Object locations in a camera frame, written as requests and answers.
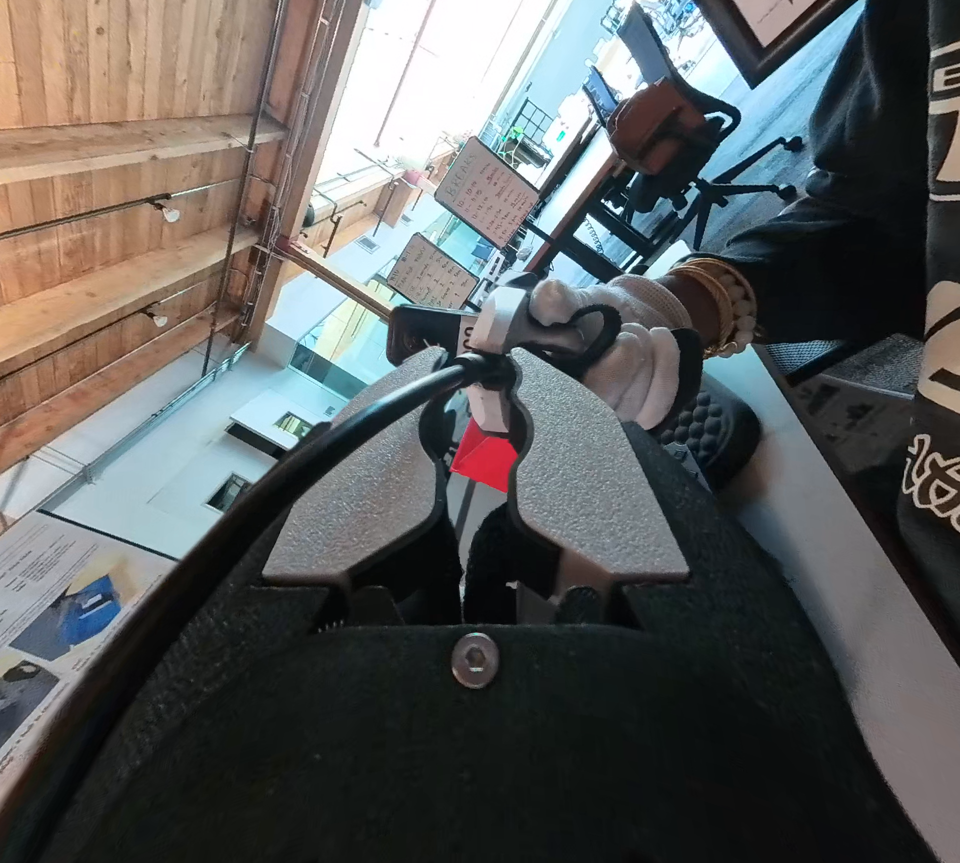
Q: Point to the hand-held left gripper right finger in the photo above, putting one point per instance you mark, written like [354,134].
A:
[592,495]

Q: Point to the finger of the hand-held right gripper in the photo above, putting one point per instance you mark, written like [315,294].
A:
[491,409]
[502,319]

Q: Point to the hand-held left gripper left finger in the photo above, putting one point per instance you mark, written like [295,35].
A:
[360,503]

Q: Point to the red plastic bin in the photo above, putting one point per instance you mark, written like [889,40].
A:
[487,462]

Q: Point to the person's right forearm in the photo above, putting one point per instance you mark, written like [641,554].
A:
[825,263]

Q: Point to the person's right hand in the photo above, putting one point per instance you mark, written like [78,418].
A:
[652,353]

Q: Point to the handwritten whiteboard on stand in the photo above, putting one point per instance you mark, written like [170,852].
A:
[431,270]
[487,192]

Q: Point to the black bumpy round mat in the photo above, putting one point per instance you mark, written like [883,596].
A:
[712,435]

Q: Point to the wooden office desk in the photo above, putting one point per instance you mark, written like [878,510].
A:
[585,180]

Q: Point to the black office chair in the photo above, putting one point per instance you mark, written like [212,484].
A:
[660,128]

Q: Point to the white track spot lamp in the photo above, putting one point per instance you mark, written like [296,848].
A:
[157,317]
[171,212]

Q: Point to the black mesh chair armrest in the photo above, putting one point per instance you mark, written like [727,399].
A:
[825,357]

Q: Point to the instruction poster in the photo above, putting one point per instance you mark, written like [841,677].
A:
[67,615]

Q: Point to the gold dark wall picture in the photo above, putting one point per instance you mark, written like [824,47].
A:
[292,422]

